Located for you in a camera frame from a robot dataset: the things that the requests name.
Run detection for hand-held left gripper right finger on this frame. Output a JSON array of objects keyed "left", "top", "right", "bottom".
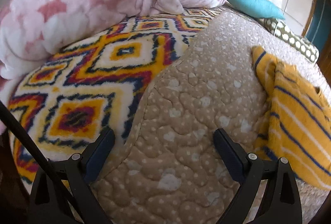
[{"left": 212, "top": 128, "right": 303, "bottom": 224}]

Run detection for colourful diamond patterned blanket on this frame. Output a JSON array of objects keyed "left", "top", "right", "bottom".
[{"left": 8, "top": 5, "right": 225, "bottom": 188}]

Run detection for yellow striped sweater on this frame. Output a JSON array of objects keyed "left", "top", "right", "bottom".
[{"left": 251, "top": 45, "right": 331, "bottom": 191}]

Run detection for green patterned bolster pillow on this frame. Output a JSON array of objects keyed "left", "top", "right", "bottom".
[{"left": 260, "top": 18, "right": 320, "bottom": 63}]

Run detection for black cable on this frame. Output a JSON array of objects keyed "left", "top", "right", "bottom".
[{"left": 0, "top": 101, "right": 88, "bottom": 224}]

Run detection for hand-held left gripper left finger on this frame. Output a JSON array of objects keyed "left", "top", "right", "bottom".
[{"left": 27, "top": 128, "right": 116, "bottom": 224}]

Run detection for beige quilted bedspread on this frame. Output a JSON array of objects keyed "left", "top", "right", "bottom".
[{"left": 90, "top": 5, "right": 331, "bottom": 224}]

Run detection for teal glass door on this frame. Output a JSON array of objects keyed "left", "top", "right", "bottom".
[{"left": 309, "top": 0, "right": 330, "bottom": 54}]

